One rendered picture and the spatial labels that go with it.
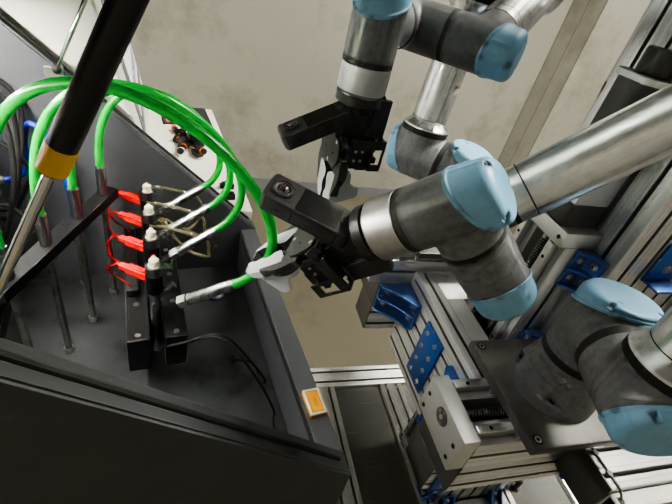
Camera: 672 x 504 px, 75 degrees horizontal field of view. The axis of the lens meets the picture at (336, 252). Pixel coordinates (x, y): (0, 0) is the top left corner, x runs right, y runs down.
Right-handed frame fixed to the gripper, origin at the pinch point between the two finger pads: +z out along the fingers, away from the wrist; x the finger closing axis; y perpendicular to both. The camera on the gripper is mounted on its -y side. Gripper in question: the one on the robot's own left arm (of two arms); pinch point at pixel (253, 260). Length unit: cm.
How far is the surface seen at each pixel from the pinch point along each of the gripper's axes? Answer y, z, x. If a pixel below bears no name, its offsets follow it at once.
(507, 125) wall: 144, 24, 289
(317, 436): 28.7, 5.8, -12.0
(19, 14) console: -47, 28, 24
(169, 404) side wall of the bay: -2.1, -3.7, -23.6
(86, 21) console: -40, 23, 30
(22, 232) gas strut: -22.4, -13.7, -23.1
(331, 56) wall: 20, 86, 230
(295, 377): 25.1, 12.1, -2.7
